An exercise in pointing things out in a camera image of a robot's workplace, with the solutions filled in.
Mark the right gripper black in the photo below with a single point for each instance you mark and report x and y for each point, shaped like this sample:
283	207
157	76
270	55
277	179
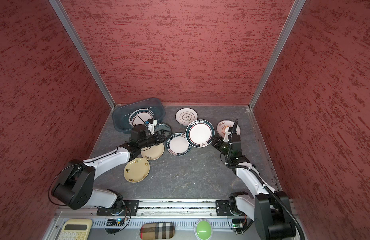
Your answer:
216	144

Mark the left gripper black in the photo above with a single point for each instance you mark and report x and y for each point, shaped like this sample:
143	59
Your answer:
162	139

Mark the green rim plate steam logo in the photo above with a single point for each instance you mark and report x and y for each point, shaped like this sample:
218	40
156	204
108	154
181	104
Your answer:
140	116

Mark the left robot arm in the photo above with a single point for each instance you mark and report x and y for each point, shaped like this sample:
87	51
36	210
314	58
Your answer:
74	185

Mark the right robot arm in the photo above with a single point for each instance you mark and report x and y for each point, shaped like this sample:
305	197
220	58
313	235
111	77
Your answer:
266	207

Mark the blue translucent plastic bin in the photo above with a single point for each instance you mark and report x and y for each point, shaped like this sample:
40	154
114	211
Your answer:
121	114

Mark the small teal patterned plate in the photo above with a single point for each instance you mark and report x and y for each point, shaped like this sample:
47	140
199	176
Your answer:
163	128

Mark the white plate orange sunburst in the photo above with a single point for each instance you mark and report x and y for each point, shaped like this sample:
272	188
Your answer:
223	126

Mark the cream plate upper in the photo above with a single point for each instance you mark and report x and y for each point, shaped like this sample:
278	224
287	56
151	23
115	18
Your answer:
153	153

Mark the cream plate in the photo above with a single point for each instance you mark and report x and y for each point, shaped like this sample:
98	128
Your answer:
153	153
136	170

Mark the white plate green HAO SHI rim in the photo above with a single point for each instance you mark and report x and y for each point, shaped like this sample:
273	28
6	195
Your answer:
178	145

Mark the white plate flower outline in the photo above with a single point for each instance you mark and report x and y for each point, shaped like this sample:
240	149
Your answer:
185	116

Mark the cream plate lower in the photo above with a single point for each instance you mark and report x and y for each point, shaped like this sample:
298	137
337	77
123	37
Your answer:
136	170

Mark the right circuit board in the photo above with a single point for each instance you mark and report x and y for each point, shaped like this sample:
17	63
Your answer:
238	224

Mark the circuit board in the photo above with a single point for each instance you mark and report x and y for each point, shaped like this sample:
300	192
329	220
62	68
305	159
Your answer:
114	223
238	224

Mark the green round button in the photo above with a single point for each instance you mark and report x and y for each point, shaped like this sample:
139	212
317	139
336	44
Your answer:
203	229

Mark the left circuit board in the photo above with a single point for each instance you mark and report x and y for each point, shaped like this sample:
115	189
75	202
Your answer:
114	223

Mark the plaid pouch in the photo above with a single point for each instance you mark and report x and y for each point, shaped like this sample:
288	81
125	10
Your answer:
157	231

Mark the cream calculator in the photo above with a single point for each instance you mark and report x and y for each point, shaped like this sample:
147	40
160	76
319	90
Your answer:
75	229

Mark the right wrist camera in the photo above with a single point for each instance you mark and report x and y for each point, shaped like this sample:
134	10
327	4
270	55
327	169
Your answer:
228	132

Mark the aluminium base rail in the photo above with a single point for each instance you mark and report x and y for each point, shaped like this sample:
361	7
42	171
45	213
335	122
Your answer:
183	213

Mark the left aluminium corner post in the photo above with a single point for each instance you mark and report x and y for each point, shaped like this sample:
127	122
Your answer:
75	38

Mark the aluminium corner post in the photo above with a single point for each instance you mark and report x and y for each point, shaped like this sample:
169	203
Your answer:
75	38
285	32

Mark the right aluminium corner post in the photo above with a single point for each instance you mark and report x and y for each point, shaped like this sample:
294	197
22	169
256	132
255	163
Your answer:
285	32

